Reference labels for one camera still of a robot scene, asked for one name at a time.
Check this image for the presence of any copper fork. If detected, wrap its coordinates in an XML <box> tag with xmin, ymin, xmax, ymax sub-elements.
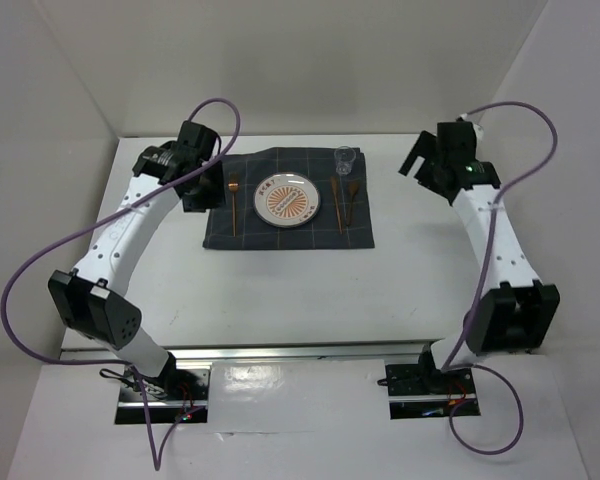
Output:
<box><xmin>228</xmin><ymin>173</ymin><xmax>240</xmax><ymax>237</ymax></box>

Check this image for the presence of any patterned glass plate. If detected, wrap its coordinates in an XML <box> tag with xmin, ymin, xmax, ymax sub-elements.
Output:
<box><xmin>253</xmin><ymin>172</ymin><xmax>321</xmax><ymax>228</ymax></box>

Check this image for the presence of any copper spoon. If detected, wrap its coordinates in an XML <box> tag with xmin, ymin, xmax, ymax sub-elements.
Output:
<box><xmin>346</xmin><ymin>180</ymin><xmax>360</xmax><ymax>227</ymax></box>

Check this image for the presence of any clear plastic cup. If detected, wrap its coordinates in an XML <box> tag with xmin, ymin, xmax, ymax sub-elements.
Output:
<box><xmin>334</xmin><ymin>146</ymin><xmax>357</xmax><ymax>177</ymax></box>

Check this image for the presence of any copper knife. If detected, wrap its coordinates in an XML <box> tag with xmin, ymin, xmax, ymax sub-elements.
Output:
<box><xmin>330</xmin><ymin>176</ymin><xmax>343</xmax><ymax>235</ymax></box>

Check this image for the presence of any dark grey checked cloth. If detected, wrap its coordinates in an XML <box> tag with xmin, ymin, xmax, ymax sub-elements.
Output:
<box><xmin>202</xmin><ymin>147</ymin><xmax>375</xmax><ymax>251</ymax></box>

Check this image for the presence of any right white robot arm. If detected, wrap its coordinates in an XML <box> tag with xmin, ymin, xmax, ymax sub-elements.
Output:
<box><xmin>399</xmin><ymin>118</ymin><xmax>560</xmax><ymax>394</ymax></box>

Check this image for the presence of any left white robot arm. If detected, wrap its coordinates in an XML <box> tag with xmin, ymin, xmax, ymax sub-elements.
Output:
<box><xmin>48</xmin><ymin>121</ymin><xmax>224</xmax><ymax>399</ymax></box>

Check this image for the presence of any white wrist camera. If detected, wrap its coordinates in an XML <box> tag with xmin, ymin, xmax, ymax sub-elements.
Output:
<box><xmin>456</xmin><ymin>113</ymin><xmax>484</xmax><ymax>144</ymax></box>

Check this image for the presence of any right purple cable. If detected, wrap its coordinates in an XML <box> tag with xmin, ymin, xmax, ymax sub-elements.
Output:
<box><xmin>439</xmin><ymin>101</ymin><xmax>560</xmax><ymax>455</ymax></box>

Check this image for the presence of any purple cable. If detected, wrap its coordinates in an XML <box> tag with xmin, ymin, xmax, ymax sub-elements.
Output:
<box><xmin>0</xmin><ymin>97</ymin><xmax>243</xmax><ymax>472</ymax></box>
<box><xmin>439</xmin><ymin>101</ymin><xmax>560</xmax><ymax>455</ymax></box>

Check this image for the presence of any aluminium frame rail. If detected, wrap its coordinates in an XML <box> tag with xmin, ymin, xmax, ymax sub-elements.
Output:
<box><xmin>57</xmin><ymin>132</ymin><xmax>531</xmax><ymax>364</ymax></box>

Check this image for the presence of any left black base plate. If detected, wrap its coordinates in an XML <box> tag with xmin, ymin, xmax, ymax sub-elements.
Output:
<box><xmin>99</xmin><ymin>363</ymin><xmax>211</xmax><ymax>425</ymax></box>

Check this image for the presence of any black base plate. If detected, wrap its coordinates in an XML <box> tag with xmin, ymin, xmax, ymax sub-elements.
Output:
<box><xmin>376</xmin><ymin>364</ymin><xmax>481</xmax><ymax>420</ymax></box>
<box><xmin>99</xmin><ymin>363</ymin><xmax>211</xmax><ymax>425</ymax></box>

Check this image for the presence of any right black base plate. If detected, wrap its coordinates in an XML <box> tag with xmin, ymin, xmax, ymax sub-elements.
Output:
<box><xmin>376</xmin><ymin>364</ymin><xmax>481</xmax><ymax>420</ymax></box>

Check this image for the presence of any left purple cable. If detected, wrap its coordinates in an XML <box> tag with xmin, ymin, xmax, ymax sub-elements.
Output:
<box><xmin>0</xmin><ymin>97</ymin><xmax>243</xmax><ymax>472</ymax></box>

